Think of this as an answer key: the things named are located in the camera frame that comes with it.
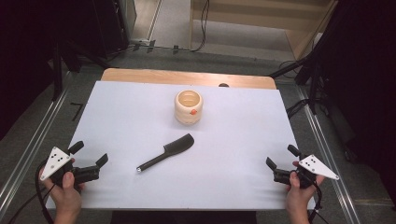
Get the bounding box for black floor cables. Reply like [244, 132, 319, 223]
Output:
[285, 98, 310, 119]

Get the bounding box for light wooden cabinet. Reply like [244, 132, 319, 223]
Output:
[189, 0, 340, 61]

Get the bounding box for hanging black cable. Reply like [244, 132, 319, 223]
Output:
[190, 0, 210, 53]

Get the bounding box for metal floor rail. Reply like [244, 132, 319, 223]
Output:
[294, 85, 362, 224]
[0, 70, 75, 218]

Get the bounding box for black comb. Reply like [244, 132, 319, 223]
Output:
[135, 133, 195, 174]

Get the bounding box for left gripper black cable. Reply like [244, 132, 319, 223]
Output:
[34, 160, 56, 224]

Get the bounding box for person's dark clothing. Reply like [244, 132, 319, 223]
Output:
[109, 211, 259, 224]

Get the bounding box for cream ribbed ceramic cup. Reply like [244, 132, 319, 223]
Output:
[174, 89, 205, 126]

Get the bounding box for person's left hand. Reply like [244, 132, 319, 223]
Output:
[41, 158, 86, 216]

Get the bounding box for person's right hand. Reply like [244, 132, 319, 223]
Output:
[285, 161, 327, 216]

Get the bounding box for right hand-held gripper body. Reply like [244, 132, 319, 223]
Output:
[273, 154, 340, 189]

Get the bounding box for white board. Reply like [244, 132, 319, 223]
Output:
[45, 80, 318, 211]

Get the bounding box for black curtain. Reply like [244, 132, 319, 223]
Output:
[0, 0, 129, 142]
[306, 0, 396, 208]

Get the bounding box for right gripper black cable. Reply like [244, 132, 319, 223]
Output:
[307, 181, 331, 224]

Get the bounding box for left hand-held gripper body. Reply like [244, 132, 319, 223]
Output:
[39, 146, 101, 188]

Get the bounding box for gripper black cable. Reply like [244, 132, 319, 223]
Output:
[307, 181, 331, 224]
[34, 160, 56, 224]

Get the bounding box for wooden table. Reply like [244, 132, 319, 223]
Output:
[100, 67, 277, 91]

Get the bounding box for black metal stand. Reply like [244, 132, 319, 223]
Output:
[268, 54, 323, 116]
[51, 41, 64, 102]

